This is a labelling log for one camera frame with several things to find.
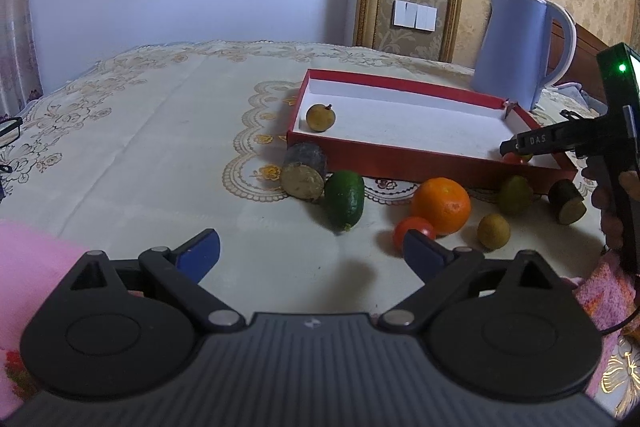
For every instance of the white wall light switch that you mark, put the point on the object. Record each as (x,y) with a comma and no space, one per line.
(415,16)

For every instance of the black eyeglasses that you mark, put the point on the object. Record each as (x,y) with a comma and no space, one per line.
(20,122)

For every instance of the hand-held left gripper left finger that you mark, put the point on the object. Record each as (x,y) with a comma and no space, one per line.
(200,254)

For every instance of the patterned curtain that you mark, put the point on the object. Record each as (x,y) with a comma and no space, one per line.
(15,32)

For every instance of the orange mandarin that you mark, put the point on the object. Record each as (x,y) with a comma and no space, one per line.
(440,204)

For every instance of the person's right hand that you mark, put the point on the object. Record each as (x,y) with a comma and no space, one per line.
(597,187)

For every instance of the small dark sugarcane piece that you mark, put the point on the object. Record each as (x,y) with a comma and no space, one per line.
(567,207)

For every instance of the person's pink clothing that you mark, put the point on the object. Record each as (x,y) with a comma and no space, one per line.
(30,267)

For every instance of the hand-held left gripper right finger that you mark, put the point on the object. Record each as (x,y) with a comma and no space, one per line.
(422,254)

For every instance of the brown longan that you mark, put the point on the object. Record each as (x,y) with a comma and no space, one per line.
(320,118)
(493,231)

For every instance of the red cardboard box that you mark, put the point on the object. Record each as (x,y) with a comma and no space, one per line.
(400,157)

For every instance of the person's right forearm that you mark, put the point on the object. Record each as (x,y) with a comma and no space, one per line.
(607,289)

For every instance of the round green tomato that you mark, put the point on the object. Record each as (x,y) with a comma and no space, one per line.
(515,195)

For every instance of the blue electric kettle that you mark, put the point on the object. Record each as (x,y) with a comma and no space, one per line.
(510,52)

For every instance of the large dark sugarcane piece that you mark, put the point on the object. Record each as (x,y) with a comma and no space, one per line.
(302,172)

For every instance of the grey blanket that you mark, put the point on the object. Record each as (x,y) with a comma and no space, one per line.
(575,95)

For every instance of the oval green tomato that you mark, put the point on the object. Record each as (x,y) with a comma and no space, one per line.
(344,199)

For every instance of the red cherry tomato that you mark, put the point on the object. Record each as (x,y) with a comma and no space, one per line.
(516,159)
(412,226)

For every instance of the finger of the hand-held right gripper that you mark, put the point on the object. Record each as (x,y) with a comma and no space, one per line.
(509,148)

